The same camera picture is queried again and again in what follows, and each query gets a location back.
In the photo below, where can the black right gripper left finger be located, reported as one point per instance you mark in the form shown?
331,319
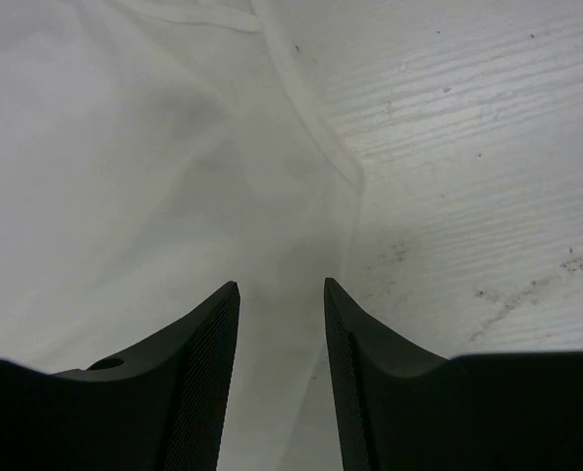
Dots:
159,404

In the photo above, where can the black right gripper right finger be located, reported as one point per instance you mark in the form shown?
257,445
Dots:
402,407

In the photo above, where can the white tank top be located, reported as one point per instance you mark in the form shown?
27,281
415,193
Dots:
151,151

